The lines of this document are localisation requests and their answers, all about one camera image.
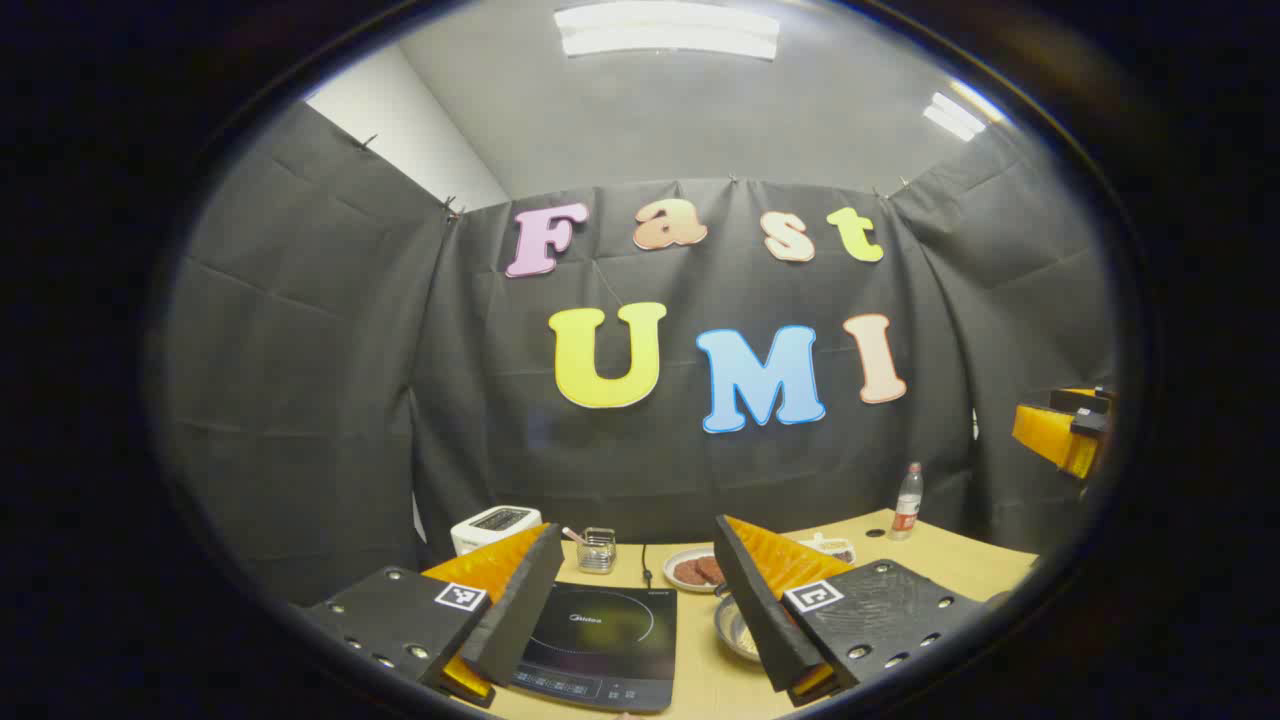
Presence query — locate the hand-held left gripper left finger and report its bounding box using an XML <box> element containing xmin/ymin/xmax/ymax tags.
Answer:
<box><xmin>295</xmin><ymin>522</ymin><xmax>566</xmax><ymax>709</ymax></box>

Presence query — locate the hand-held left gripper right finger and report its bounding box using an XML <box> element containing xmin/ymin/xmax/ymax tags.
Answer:
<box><xmin>713</xmin><ymin>515</ymin><xmax>986</xmax><ymax>708</ymax></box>

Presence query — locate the stainless steel pot black handle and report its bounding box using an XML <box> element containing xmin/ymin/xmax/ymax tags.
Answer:
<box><xmin>714</xmin><ymin>590</ymin><xmax>767</xmax><ymax>663</ymax></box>

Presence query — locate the black induction cooktop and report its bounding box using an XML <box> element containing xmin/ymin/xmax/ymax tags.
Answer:
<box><xmin>510</xmin><ymin>581</ymin><xmax>678</xmax><ymax>713</ymax></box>

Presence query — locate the white toaster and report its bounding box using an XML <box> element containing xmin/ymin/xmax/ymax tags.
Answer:
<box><xmin>450</xmin><ymin>506</ymin><xmax>543</xmax><ymax>557</ymax></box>

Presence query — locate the white round plate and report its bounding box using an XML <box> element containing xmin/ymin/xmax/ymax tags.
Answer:
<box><xmin>663</xmin><ymin>546</ymin><xmax>727</xmax><ymax>594</ymax></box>

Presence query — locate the white divided dish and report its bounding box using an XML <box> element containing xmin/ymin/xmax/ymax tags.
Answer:
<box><xmin>800</xmin><ymin>533</ymin><xmax>857</xmax><ymax>566</ymax></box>

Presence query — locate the clear water bottle red label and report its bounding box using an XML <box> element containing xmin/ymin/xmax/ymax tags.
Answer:
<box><xmin>890</xmin><ymin>462</ymin><xmax>924</xmax><ymax>542</ymax></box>

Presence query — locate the black backdrop cloth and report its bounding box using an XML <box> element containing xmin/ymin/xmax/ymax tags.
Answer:
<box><xmin>150</xmin><ymin>100</ymin><xmax>1117</xmax><ymax>606</ymax></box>

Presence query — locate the small ceiling light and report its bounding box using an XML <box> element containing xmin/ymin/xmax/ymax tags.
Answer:
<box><xmin>922</xmin><ymin>92</ymin><xmax>988</xmax><ymax>143</ymax></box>

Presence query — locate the long ceiling light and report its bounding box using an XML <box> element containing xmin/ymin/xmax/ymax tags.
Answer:
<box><xmin>553</xmin><ymin>2</ymin><xmax>781</xmax><ymax>61</ymax></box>

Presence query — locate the wire mesh utensil holder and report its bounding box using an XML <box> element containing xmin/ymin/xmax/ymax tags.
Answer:
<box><xmin>576</xmin><ymin>527</ymin><xmax>617</xmax><ymax>574</ymax></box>

